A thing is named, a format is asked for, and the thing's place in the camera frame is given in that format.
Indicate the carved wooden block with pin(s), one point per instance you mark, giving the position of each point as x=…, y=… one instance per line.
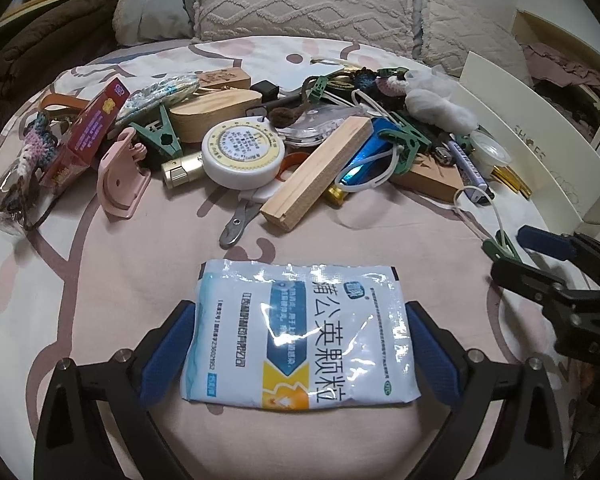
x=430, y=177

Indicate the large green plastic clip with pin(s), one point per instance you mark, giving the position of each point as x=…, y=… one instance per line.
x=405, y=135

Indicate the white round tape measure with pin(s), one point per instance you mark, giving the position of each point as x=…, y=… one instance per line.
x=242, y=150

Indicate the small gold cylinder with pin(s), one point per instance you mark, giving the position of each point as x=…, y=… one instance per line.
x=337, y=195

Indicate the small black cube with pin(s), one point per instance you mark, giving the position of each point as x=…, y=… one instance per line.
x=266, y=90

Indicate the red purple carton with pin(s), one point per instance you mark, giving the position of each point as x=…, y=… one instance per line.
x=87, y=130

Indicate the clear plastic bag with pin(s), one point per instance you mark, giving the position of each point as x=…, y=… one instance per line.
x=320, y=125

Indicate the white blue medicine packet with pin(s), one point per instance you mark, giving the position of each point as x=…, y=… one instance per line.
x=300, y=335

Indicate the white cardboard box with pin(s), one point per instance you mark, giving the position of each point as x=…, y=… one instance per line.
x=520, y=110

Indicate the long wooden block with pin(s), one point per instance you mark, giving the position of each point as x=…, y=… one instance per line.
x=315, y=175

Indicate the gold metal tube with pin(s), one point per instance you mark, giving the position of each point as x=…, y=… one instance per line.
x=182, y=170

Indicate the oval wooden box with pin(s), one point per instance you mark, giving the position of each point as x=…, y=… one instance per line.
x=210, y=110

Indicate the clear plastic cup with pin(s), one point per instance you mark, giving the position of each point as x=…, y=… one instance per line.
x=490, y=152

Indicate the gold metal clip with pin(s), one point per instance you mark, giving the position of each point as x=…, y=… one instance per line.
x=510, y=180

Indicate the rectangular wooden stamp block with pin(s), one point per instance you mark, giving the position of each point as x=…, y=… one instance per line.
x=225, y=79

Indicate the brown felt piece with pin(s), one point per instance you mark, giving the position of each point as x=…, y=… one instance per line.
x=282, y=116

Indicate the purple clothes pile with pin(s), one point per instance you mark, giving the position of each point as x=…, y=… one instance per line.
x=560, y=67

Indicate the white wardrobe shelf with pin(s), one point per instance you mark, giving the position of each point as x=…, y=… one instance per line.
x=540, y=30

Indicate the white crumpled cloth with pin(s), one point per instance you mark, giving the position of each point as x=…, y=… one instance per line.
x=435, y=105

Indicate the dark crochet piece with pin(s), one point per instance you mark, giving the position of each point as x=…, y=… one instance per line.
x=380, y=82

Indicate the blue metallic case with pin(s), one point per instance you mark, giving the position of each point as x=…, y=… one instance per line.
x=367, y=155

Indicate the purple white marker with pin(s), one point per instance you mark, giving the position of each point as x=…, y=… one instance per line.
x=467, y=170

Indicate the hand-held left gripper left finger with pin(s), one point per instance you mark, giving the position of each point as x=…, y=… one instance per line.
x=167, y=355

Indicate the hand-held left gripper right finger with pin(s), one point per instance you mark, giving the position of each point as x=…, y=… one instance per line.
x=435, y=355

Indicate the brown plush blanket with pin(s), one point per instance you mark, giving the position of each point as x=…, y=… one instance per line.
x=40, y=55

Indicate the grey cushion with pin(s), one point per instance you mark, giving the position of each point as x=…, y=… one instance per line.
x=150, y=15

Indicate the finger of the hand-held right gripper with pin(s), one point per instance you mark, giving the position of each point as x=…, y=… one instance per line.
x=542, y=242
x=525, y=280

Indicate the silver metal tool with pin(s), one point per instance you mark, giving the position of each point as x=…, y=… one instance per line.
x=235, y=227

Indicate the beige knit pillow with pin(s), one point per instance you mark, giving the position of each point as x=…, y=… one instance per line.
x=300, y=5
x=470, y=30

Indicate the pink eyelash curler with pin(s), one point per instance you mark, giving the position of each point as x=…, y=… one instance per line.
x=120, y=185

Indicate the green patterned pouch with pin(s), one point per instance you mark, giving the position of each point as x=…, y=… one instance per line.
x=155, y=92

